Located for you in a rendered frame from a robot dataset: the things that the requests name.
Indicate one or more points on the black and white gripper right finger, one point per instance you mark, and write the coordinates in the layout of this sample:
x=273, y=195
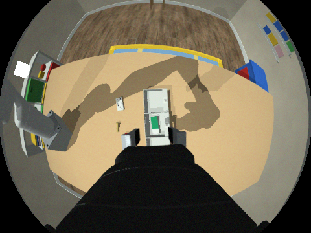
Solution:
x=176, y=137

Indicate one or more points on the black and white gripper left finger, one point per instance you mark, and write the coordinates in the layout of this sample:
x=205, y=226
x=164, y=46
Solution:
x=130, y=139

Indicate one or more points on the grey domino with black dots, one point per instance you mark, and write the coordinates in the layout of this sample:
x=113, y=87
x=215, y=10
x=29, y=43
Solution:
x=119, y=102

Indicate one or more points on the green and white eraser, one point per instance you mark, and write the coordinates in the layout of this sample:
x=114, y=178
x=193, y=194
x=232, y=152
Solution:
x=155, y=128

